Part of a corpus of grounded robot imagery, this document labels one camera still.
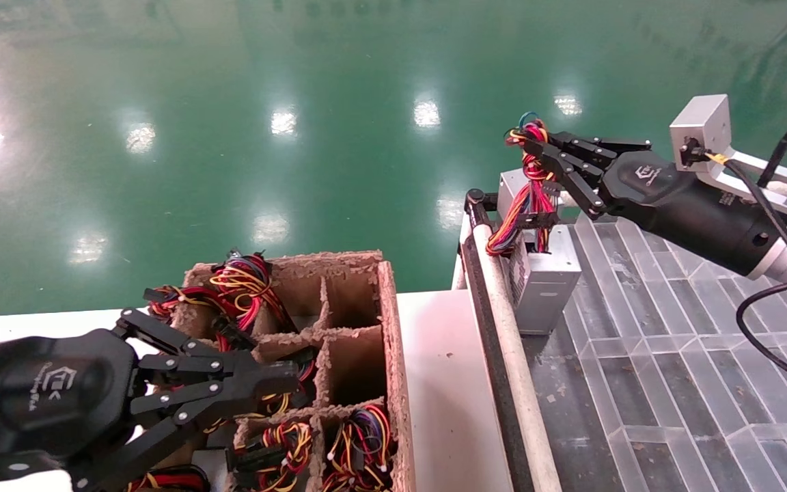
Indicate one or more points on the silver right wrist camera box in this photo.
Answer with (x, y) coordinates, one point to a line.
(701, 126)

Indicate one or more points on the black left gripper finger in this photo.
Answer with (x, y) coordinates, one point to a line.
(257, 372)

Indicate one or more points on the silver camera mount bracket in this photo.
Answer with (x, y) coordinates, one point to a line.
(762, 171)

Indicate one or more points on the clear acrylic divider tray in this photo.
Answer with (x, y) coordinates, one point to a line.
(673, 383)

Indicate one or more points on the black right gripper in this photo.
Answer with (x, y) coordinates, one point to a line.
(687, 205)

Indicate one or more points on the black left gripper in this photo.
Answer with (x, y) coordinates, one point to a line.
(38, 396)

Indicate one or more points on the brown cardboard divider box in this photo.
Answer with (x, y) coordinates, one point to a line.
(356, 362)

